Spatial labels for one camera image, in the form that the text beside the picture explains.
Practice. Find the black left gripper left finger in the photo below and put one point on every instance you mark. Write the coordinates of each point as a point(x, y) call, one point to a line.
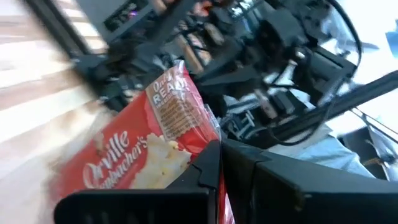
point(202, 171)

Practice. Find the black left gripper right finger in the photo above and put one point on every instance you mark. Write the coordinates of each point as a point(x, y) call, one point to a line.
point(264, 193)

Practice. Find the red popcorn bag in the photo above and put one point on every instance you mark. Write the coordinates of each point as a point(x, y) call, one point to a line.
point(124, 149)

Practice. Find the pale blue cloth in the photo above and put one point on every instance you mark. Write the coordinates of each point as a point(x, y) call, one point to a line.
point(320, 152)

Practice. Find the black frame beam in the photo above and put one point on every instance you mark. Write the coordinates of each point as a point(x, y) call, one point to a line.
point(357, 96)

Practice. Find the black table edge frame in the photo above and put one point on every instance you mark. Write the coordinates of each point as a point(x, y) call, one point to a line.
point(53, 28)

